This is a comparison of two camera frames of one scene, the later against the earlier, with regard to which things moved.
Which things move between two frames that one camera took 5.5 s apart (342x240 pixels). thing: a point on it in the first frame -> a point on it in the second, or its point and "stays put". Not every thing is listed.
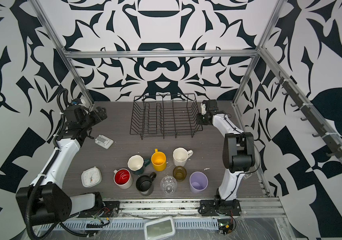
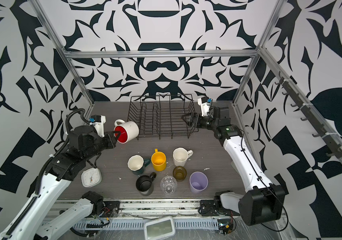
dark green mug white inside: [136, 163] stays put
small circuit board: [225, 226] stays put
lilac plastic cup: [198, 181] stays put
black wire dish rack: [165, 116] stays put
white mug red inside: [123, 178] -> [129, 130]
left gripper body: [93, 117] -> [100, 143]
